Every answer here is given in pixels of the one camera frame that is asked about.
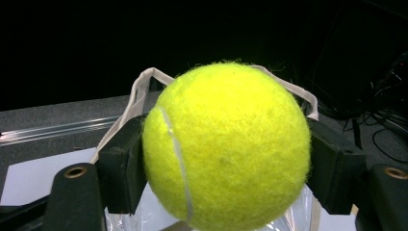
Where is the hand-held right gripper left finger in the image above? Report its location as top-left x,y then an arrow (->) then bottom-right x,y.
97,115 -> 149,216

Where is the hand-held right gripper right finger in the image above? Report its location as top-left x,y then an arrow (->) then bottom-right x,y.
305,118 -> 368,216

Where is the clear bag with beige trim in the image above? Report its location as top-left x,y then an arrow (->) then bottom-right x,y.
90,64 -> 321,231

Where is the yellow tennis ball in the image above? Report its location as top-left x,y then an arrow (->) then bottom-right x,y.
141,62 -> 313,231

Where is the clear plastic strip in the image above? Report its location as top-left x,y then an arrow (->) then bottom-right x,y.
0,115 -> 121,147

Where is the black cable bundle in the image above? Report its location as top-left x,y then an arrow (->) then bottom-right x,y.
320,52 -> 408,165

